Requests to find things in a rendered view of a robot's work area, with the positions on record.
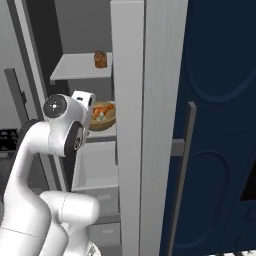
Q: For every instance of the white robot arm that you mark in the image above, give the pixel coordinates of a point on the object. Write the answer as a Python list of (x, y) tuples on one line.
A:
[(30, 186)]

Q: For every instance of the white fridge door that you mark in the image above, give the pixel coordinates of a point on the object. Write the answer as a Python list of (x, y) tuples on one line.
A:
[(146, 133)]

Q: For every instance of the wooden bowl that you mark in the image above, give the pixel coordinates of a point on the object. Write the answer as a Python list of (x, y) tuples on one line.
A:
[(103, 124)]

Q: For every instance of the grey fridge shelf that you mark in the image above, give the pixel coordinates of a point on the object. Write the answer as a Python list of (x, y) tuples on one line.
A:
[(103, 134), (80, 68)]

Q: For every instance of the pale mushroom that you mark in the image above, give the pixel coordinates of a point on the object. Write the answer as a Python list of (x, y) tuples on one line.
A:
[(101, 116)]

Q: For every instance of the orange chicken drumstick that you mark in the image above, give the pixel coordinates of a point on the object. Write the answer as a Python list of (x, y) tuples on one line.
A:
[(105, 109)]

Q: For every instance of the white fridge crisper drawer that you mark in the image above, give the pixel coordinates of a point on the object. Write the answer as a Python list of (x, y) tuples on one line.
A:
[(98, 166)]

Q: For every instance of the grey fridge drawer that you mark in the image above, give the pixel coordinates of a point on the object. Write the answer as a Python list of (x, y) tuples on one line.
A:
[(106, 234), (106, 200)]

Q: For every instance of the brown bread loaf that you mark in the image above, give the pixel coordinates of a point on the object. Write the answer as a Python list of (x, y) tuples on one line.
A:
[(100, 59)]

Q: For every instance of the navy cupboard door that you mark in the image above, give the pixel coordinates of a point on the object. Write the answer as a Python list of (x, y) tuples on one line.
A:
[(216, 66)]

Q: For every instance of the dark grey upright bar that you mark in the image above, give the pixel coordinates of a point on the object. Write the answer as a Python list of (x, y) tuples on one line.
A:
[(15, 96)]

